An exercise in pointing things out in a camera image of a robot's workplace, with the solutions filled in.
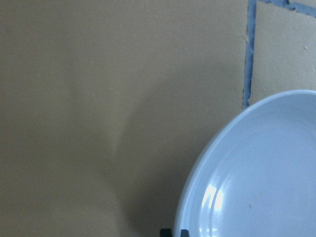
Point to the blue round plate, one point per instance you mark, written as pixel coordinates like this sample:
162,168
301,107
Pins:
257,176

